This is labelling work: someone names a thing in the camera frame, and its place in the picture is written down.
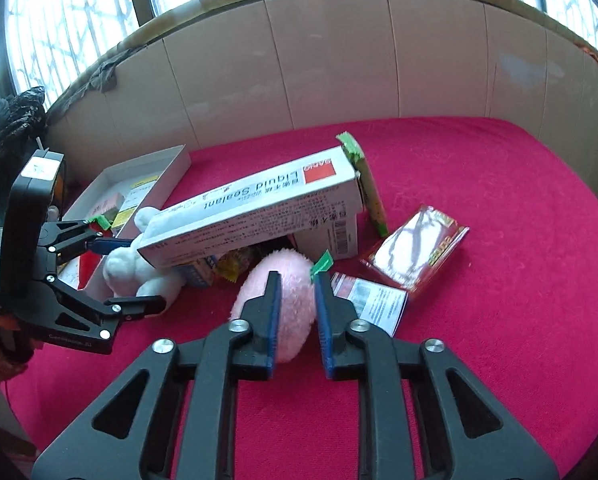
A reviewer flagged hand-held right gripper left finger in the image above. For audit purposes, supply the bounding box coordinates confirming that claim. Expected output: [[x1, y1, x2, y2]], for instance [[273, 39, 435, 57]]
[[31, 270, 284, 480]]

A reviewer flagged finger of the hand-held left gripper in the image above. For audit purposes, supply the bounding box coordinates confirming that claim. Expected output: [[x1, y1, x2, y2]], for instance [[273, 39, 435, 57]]
[[39, 217, 134, 266], [26, 272, 166, 356]]

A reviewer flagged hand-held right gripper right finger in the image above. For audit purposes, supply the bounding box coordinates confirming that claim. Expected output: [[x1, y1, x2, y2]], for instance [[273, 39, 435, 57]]
[[313, 274, 560, 480]]

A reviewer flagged white plush toy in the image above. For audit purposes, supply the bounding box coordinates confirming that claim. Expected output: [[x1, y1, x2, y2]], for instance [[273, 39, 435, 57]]
[[103, 206, 187, 313]]

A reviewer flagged pink plush toy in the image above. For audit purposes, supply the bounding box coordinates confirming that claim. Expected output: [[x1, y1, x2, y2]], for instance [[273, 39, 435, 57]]
[[229, 249, 316, 363]]

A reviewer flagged white cardboard tray box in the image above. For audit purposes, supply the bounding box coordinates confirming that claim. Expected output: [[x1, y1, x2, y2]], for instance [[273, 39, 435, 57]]
[[59, 144, 192, 306]]

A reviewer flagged long white printed box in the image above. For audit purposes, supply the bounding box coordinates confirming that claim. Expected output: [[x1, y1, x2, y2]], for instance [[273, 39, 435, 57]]
[[136, 146, 367, 270]]

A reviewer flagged shiny red box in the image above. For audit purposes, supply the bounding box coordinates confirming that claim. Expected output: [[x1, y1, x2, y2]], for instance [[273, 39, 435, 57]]
[[359, 205, 470, 293]]

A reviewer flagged red plush green leaf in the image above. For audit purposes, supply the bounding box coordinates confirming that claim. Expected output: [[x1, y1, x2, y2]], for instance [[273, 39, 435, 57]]
[[78, 214, 114, 291]]

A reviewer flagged pink small box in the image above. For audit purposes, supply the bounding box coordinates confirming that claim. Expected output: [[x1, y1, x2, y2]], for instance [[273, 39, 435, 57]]
[[90, 194, 124, 221]]

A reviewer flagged yellow white medicine box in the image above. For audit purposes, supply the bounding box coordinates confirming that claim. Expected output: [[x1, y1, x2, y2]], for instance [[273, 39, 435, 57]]
[[113, 176, 161, 228]]

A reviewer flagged small white red box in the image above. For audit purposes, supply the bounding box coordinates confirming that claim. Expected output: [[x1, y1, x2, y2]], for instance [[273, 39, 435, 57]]
[[330, 272, 409, 337]]

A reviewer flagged green paper tag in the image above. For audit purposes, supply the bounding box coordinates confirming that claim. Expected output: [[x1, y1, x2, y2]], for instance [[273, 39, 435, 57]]
[[311, 250, 334, 277]]

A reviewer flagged yellow snack packet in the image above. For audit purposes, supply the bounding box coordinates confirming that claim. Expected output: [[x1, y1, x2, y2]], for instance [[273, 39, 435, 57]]
[[215, 247, 260, 281]]

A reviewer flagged white box red label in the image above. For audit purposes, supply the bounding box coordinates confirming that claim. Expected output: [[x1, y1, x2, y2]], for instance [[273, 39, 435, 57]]
[[286, 210, 360, 261]]

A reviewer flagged black plastic bag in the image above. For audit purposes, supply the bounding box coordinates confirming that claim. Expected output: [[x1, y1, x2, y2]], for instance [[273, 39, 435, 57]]
[[0, 86, 47, 216]]

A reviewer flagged dark grey cloth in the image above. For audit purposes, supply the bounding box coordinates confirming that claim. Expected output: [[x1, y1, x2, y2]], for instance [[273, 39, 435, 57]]
[[79, 45, 150, 93]]

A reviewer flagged cardboard back wall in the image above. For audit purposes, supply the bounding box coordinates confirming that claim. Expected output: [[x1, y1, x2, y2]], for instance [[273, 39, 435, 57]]
[[0, 0, 598, 121]]

